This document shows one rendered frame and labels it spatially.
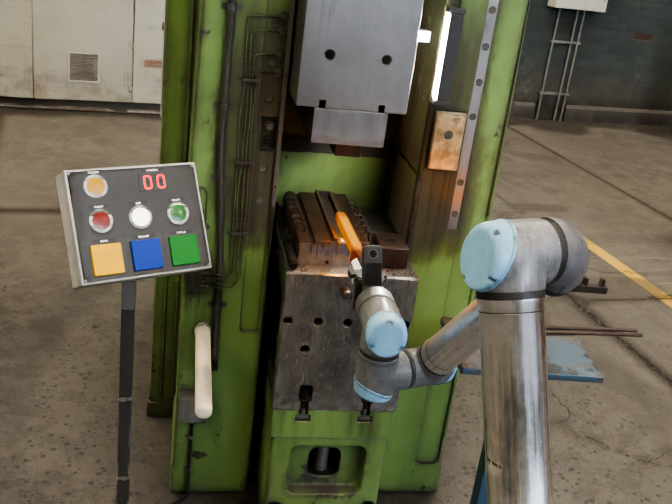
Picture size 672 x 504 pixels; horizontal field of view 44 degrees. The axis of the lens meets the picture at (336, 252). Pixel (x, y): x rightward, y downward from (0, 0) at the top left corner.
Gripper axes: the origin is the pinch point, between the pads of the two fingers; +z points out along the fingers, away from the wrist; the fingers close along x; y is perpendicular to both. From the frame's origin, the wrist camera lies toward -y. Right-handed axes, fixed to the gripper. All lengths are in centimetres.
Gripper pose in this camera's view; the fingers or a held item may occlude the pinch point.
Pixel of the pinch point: (361, 258)
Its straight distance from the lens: 210.4
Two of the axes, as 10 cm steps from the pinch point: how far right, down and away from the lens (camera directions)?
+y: -1.2, 9.1, 3.9
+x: 9.8, 0.6, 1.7
